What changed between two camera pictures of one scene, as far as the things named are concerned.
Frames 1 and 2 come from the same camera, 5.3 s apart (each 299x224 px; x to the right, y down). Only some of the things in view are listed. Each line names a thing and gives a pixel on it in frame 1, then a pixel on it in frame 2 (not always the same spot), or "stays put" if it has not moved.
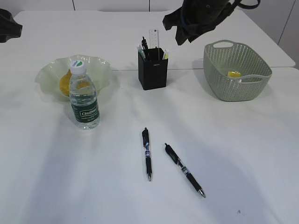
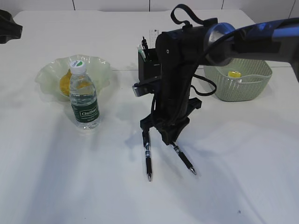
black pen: x=179 y=163 -> x=183 y=158
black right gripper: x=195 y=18 -> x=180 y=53
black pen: x=145 y=133 stays put
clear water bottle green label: x=83 y=97 stays put
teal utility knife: x=140 y=51 stays put
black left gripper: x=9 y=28 stays put
